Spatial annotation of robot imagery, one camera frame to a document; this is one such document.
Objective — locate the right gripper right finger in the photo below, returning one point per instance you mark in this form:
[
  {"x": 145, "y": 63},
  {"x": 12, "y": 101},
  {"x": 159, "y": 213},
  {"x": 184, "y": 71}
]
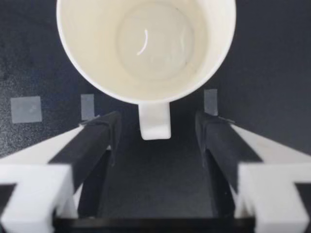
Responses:
[{"x": 274, "y": 191}]

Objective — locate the white mug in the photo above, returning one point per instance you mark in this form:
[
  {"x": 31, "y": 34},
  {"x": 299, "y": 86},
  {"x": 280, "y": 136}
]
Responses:
[{"x": 97, "y": 48}]

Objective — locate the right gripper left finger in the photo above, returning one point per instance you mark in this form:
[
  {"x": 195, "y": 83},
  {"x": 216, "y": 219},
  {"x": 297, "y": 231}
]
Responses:
[{"x": 36, "y": 189}]

